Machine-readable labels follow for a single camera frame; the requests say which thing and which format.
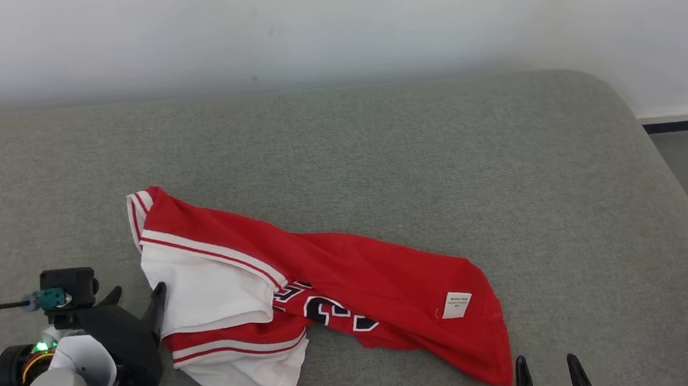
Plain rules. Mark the red basketball jersey white sleeves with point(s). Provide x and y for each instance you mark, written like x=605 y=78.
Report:
x=374 y=273

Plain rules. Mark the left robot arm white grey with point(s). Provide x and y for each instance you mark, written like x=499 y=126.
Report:
x=73 y=363

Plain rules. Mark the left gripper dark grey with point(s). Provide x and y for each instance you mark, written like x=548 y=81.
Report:
x=123 y=342

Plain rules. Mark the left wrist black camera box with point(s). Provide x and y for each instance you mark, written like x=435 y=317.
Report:
x=69 y=282

